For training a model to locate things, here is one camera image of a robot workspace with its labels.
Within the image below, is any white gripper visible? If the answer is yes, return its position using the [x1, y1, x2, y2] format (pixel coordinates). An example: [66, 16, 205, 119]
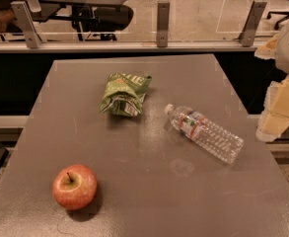
[254, 21, 289, 142]

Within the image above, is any clear plastic water bottle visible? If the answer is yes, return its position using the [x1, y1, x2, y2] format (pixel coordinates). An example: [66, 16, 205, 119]
[165, 104, 245, 164]

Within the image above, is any green chip bag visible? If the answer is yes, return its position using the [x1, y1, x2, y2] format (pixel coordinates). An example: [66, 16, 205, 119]
[100, 73, 152, 117]

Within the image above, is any black office chair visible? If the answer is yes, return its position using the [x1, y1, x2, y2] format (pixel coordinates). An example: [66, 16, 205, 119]
[72, 5, 134, 40]

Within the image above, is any clear acrylic barrier panel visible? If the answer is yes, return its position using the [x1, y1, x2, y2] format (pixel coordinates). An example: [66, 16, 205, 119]
[0, 0, 289, 44]

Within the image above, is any red apple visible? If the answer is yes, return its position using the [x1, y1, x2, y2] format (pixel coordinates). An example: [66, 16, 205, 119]
[52, 164, 98, 210]

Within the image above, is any dark background desk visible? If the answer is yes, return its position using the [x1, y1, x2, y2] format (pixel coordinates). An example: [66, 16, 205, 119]
[31, 0, 127, 22]

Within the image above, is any right metal barrier bracket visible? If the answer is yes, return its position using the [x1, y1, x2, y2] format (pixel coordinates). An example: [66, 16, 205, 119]
[239, 1, 266, 47]

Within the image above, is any metal barrier bracket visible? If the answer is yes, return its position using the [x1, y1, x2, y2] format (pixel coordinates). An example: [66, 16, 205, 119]
[239, 1, 266, 47]
[11, 1, 40, 48]
[156, 1, 170, 47]

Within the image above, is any middle metal barrier bracket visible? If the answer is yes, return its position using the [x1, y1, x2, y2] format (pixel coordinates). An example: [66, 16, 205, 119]
[156, 1, 170, 47]

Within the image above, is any left metal barrier bracket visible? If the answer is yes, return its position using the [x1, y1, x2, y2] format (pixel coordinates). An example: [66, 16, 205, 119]
[11, 1, 40, 48]

